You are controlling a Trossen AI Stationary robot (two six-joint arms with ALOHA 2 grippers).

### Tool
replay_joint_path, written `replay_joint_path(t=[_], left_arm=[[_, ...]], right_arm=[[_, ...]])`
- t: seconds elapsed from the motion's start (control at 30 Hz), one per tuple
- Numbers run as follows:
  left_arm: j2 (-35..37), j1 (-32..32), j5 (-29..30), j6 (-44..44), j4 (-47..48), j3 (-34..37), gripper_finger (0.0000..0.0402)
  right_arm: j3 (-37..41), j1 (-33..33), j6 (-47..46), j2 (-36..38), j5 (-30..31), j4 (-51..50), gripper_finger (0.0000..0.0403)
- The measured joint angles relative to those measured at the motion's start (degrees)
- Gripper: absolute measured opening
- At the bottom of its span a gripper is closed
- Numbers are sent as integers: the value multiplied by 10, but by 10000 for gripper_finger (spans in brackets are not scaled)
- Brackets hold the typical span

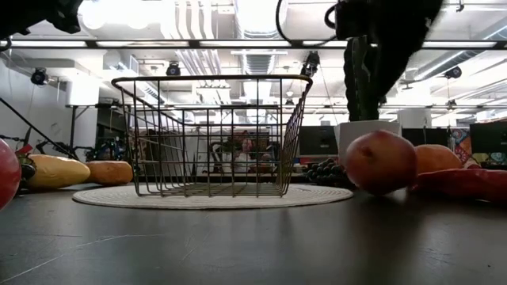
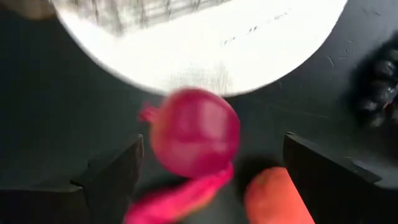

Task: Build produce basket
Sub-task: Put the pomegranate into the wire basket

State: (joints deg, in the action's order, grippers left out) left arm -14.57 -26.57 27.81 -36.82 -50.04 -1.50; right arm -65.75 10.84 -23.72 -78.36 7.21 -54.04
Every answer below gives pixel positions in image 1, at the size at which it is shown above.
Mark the red chili pepper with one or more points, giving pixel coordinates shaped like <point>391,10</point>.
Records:
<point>463,184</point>

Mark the black computer monitor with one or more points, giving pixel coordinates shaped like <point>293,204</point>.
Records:
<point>317,140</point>
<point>489,136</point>

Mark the black diagonal pole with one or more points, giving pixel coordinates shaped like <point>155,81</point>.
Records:
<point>39,128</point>

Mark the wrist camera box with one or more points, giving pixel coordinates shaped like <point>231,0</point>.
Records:
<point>65,16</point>
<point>352,17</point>

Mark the black aluminium table frame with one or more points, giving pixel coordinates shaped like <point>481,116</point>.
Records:
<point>237,178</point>

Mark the black ceiling spotlight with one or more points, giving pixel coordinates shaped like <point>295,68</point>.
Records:
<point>311,63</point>
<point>173,69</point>
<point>39,76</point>
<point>452,72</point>

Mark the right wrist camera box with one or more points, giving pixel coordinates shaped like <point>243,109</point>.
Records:
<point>352,17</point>

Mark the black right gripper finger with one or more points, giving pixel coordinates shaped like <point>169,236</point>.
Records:
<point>394,63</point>

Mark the colourful poster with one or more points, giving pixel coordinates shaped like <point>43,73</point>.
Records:
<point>459,142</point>

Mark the yellow mango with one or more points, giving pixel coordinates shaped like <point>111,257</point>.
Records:
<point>57,171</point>

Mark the orange-red tomato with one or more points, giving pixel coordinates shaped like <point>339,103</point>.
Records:
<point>111,173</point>

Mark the person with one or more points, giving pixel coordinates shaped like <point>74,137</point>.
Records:
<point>245,152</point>

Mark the white hexagonal plant pot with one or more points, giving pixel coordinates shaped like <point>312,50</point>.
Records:
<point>356,132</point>

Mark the pink peach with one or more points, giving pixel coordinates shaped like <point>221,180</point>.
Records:
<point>380,162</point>

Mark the black horizontal light rail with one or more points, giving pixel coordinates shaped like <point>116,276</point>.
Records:
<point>190,44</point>

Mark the round orange fruit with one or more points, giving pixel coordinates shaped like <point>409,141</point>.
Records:
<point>435,158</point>

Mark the white round plate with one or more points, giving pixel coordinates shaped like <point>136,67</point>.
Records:
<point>214,202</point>

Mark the green cactus plant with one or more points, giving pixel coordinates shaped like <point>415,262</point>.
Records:
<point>358,87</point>

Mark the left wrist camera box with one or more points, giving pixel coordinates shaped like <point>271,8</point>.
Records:
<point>65,16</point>

